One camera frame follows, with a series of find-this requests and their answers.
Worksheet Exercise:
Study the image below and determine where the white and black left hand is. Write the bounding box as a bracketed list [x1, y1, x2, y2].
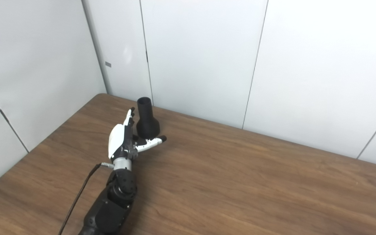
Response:
[108, 107, 167, 160]

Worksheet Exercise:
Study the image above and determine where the black funnel-shaped nozzle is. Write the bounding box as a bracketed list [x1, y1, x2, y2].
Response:
[136, 97, 161, 139]

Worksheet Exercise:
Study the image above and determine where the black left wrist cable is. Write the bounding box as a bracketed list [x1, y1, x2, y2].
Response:
[58, 163, 115, 235]

